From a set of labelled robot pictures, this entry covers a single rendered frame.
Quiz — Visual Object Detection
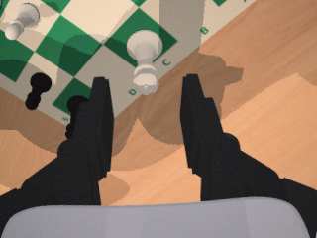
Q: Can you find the green and white chessboard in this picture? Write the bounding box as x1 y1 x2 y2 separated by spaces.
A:
0 0 256 126

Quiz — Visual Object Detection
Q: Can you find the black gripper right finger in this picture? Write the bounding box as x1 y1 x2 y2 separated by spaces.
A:
180 74 317 238

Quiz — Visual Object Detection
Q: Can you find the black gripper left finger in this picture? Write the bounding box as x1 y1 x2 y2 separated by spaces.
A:
0 76 114 238

